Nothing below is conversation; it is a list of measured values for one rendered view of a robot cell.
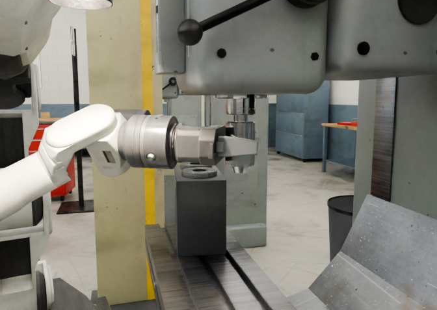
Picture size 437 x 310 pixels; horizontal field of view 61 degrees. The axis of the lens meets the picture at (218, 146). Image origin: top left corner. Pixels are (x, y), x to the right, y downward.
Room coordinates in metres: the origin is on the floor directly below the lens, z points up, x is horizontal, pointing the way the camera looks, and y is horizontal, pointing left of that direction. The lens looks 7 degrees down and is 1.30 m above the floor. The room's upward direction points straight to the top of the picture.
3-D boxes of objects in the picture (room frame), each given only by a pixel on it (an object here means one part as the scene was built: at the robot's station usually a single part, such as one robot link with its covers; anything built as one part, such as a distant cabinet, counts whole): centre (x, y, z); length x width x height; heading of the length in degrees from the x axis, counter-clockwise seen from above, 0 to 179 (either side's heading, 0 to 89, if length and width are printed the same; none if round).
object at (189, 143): (0.61, 0.06, 1.23); 0.13 x 0.12 x 0.10; 170
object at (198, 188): (0.97, 0.06, 1.03); 0.22 x 0.12 x 0.20; 8
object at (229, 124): (0.59, -0.03, 1.26); 0.05 x 0.05 x 0.01
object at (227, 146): (0.56, -0.03, 1.23); 0.06 x 0.02 x 0.03; 80
